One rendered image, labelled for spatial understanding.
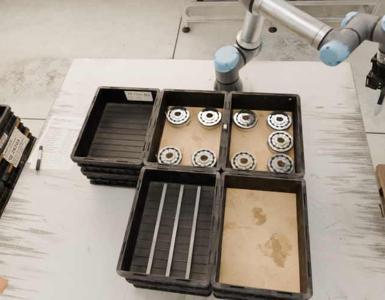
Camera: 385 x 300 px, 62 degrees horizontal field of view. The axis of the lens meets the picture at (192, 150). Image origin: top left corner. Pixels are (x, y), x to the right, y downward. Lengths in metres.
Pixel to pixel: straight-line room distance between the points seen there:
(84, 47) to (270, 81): 2.11
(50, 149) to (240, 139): 0.93
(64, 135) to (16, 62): 1.94
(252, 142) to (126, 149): 0.54
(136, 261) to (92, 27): 2.84
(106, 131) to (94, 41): 2.04
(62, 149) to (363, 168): 1.40
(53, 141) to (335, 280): 1.39
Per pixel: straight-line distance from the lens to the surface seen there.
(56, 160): 1.67
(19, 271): 1.51
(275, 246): 1.19
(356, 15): 1.22
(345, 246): 1.39
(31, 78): 3.34
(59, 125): 1.80
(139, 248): 1.21
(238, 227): 1.20
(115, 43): 3.35
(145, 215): 1.25
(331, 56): 1.09
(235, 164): 1.28
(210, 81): 1.75
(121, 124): 1.50
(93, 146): 1.47
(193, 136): 1.39
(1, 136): 2.18
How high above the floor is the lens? 1.96
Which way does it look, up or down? 56 degrees down
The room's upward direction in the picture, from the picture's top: 8 degrees counter-clockwise
